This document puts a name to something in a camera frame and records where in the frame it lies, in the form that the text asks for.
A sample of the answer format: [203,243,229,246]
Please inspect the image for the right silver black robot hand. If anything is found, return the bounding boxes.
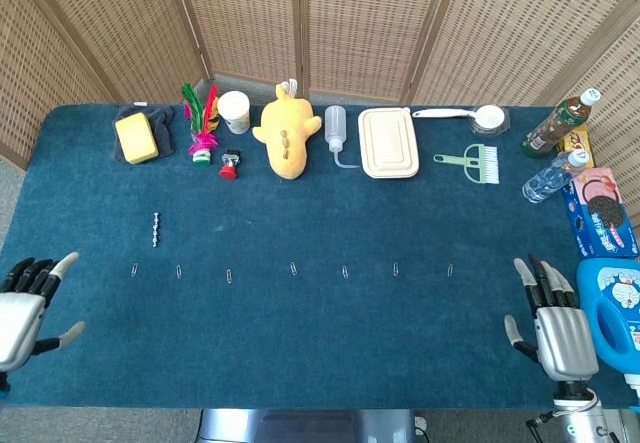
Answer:
[503,254,600,382]

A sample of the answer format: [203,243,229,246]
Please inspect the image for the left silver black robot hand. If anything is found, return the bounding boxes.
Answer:
[0,251,87,372]

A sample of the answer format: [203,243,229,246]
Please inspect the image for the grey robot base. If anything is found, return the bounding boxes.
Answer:
[195,408,417,443]

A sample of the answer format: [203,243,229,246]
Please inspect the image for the blue detergent bottle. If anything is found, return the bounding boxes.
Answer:
[575,257,640,404]

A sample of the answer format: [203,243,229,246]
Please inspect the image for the blue pink cookie box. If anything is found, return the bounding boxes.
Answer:
[560,165,640,258]

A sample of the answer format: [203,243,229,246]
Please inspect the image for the clear water bottle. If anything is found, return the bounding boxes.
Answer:
[521,150,591,205]

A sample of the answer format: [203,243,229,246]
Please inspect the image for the yellow snack box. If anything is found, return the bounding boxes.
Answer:
[557,123,594,167]

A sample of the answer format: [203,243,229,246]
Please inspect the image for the yellow sponge block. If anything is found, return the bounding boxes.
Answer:
[114,112,160,165]

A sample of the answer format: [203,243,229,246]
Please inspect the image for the silver foil dish stack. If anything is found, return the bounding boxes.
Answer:
[468,107,512,138]

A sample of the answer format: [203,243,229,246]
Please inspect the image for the dark grey cloth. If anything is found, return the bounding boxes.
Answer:
[112,105,177,163]

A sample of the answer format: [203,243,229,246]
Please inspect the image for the white plastic ladle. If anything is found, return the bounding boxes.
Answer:
[410,104,505,133]

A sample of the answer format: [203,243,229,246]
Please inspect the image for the blue carpet table cover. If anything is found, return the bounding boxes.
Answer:
[0,102,640,410]

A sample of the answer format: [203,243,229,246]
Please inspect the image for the colourful feather shuttlecock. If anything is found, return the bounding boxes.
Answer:
[180,82,221,168]

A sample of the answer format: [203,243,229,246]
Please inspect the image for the beige lidded lunch box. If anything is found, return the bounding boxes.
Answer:
[357,107,420,180]

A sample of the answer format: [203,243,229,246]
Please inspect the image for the white paper cup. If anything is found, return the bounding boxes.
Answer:
[216,90,252,135]

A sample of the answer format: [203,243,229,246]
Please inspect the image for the clear squeeze wash bottle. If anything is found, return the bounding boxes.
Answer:
[324,105,361,170]

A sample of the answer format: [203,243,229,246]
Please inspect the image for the yellow plush toy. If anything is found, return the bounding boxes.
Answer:
[251,78,323,181]

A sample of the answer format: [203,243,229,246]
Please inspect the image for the bamboo folding screen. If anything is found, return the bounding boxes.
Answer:
[0,0,640,224]

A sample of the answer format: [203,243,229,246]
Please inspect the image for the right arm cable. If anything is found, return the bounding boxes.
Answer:
[525,400,601,430]

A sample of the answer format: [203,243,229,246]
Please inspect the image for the green handled white brush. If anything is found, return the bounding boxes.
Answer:
[432,143,501,185]

